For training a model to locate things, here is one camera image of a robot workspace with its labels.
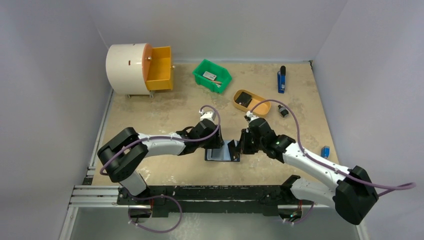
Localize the navy blue card holder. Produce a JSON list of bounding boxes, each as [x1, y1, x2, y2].
[[204, 140, 241, 162]]

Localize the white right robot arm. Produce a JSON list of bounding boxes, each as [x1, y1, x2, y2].
[[237, 115, 379, 225]]

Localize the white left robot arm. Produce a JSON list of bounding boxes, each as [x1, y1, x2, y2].
[[97, 119, 224, 205]]

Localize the black credit card stack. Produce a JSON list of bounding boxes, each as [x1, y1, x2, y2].
[[235, 91, 252, 108]]

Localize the small black marker cap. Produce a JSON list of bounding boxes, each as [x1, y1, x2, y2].
[[278, 105, 290, 118]]

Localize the tan oval tray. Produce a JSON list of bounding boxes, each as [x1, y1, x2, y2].
[[232, 89, 272, 119]]

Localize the small box in bin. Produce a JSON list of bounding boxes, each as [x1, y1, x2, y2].
[[202, 71, 217, 81]]

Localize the green plastic bin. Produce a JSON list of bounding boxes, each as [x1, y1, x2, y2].
[[192, 59, 233, 94]]

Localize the blue stapler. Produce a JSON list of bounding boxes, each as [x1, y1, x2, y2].
[[277, 65, 286, 94]]

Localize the small blue object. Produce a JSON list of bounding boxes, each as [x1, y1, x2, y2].
[[320, 146, 330, 159]]

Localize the yellow open drawer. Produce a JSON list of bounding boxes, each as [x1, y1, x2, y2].
[[145, 46, 174, 91]]

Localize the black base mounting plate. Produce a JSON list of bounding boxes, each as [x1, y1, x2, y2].
[[117, 184, 309, 220]]

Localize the white cylindrical drawer cabinet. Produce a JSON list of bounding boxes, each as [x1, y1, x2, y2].
[[105, 43, 153, 96]]

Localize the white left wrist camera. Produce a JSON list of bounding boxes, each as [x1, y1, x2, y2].
[[199, 111, 217, 123]]

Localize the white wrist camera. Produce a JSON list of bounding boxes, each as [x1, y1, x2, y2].
[[244, 111, 259, 123], [199, 111, 217, 123]]

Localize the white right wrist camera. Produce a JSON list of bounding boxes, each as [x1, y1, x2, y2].
[[244, 111, 259, 123]]

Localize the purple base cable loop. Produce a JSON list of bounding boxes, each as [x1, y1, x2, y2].
[[127, 193, 185, 234]]

